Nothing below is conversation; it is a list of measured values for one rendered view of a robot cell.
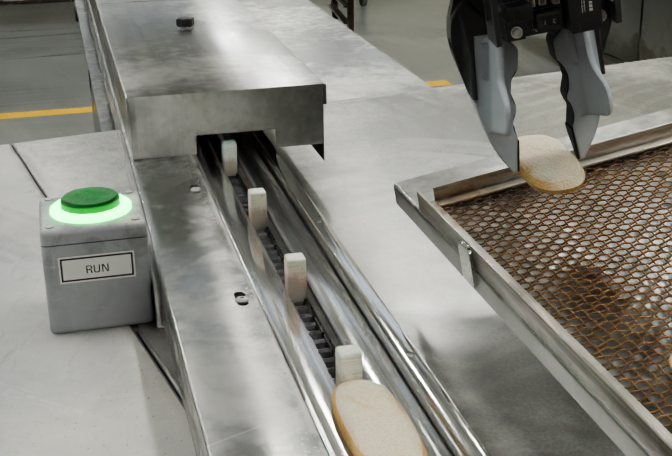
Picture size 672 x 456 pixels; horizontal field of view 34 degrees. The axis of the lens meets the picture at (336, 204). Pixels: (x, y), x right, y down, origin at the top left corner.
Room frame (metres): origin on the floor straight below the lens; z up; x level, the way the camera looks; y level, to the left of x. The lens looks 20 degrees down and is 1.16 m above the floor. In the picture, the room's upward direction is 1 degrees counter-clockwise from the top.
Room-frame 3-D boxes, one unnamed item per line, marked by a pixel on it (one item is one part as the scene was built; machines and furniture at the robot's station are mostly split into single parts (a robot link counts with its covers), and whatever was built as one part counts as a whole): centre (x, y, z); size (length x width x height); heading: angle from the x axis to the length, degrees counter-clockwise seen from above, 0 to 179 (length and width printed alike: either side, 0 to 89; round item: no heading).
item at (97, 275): (0.71, 0.17, 0.84); 0.08 x 0.08 x 0.11; 14
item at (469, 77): (0.66, -0.09, 1.03); 0.05 x 0.02 x 0.09; 95
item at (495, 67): (0.64, -0.10, 0.98); 0.06 x 0.03 x 0.09; 5
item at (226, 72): (1.55, 0.25, 0.89); 1.25 x 0.18 x 0.09; 14
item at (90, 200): (0.71, 0.17, 0.90); 0.04 x 0.04 x 0.02
